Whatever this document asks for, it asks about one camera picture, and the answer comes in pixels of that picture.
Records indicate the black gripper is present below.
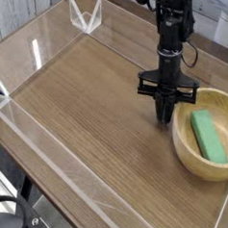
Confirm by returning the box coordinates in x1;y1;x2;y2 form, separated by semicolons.
138;50;200;123

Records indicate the green rectangular block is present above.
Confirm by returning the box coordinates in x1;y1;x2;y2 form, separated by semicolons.
190;110;228;165

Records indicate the brown wooden bowl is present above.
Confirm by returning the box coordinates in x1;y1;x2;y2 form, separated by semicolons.
172;88;228;182

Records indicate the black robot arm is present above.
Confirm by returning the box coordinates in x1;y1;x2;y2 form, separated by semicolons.
136;0;200;123

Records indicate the black table leg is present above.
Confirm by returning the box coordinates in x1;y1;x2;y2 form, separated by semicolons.
20;176;33;201

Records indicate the clear acrylic corner bracket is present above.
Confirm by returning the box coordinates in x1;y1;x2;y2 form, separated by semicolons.
68;0;102;35

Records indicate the clear acrylic front wall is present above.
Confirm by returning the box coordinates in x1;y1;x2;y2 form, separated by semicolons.
0;80;154;228

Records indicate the grey metal base plate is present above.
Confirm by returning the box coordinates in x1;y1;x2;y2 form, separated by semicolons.
17;194;73;228

